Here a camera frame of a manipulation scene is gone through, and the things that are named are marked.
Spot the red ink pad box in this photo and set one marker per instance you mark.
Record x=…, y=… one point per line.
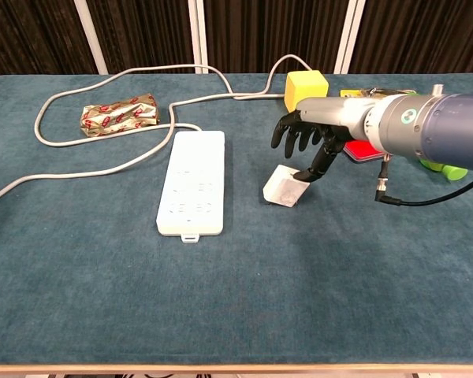
x=362, y=151

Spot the green tea bottle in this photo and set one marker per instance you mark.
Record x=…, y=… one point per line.
x=453, y=172

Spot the dark slatted partition panel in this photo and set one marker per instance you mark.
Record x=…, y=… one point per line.
x=276, y=31
x=142, y=35
x=27, y=35
x=425, y=35

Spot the white power strip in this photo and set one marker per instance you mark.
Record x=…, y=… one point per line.
x=193, y=185

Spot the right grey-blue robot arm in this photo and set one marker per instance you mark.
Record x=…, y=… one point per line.
x=445, y=130

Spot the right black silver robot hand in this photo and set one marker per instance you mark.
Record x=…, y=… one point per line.
x=331, y=114

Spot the razor in yellow package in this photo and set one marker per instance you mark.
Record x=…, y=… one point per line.
x=352, y=93

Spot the gold red snack wrapper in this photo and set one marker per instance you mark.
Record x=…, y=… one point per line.
x=118, y=115

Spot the white power adapter plug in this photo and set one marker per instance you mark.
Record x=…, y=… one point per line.
x=281, y=191

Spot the blue table cloth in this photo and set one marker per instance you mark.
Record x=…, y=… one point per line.
x=260, y=283

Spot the yellow sponge cube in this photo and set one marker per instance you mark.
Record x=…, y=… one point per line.
x=305, y=86

